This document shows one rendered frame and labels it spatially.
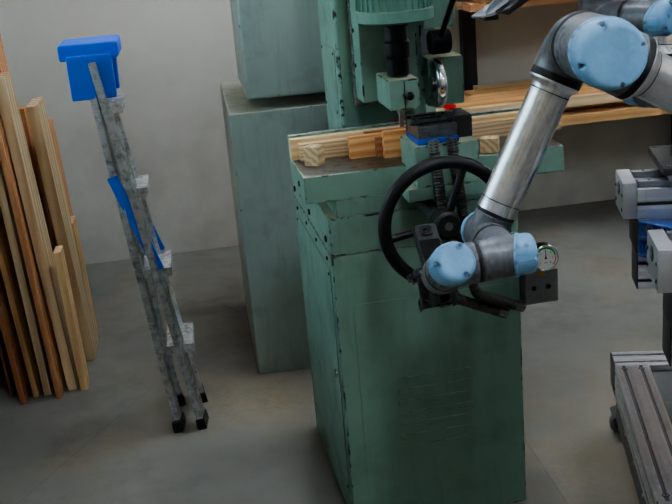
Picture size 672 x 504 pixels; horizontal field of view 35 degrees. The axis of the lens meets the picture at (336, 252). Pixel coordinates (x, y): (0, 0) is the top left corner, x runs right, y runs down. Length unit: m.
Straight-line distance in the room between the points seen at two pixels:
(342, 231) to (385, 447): 0.55
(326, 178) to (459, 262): 0.58
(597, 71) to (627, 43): 0.06
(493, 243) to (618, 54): 0.38
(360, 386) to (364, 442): 0.15
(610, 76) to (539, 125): 0.20
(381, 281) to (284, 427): 0.90
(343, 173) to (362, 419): 0.60
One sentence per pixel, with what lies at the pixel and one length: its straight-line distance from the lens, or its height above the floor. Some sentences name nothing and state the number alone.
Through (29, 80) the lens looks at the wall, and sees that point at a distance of 4.78.
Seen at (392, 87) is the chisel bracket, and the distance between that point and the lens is 2.45.
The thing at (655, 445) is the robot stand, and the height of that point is 0.23.
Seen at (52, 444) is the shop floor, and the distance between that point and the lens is 3.34.
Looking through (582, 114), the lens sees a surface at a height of 0.54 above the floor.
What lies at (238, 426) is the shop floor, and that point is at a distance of 3.25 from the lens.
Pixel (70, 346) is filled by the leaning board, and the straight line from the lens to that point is 3.67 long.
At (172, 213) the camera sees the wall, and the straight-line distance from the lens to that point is 4.86.
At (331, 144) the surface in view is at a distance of 2.49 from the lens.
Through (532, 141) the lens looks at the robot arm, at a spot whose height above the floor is 1.02.
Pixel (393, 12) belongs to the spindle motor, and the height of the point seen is 1.22.
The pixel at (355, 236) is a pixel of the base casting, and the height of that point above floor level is 0.75.
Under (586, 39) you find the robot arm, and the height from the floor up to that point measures 1.22.
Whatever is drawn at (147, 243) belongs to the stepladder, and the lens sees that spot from 3.05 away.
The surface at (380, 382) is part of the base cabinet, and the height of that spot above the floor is 0.39.
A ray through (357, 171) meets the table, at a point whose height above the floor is 0.90.
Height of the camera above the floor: 1.47
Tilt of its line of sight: 18 degrees down
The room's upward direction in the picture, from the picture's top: 5 degrees counter-clockwise
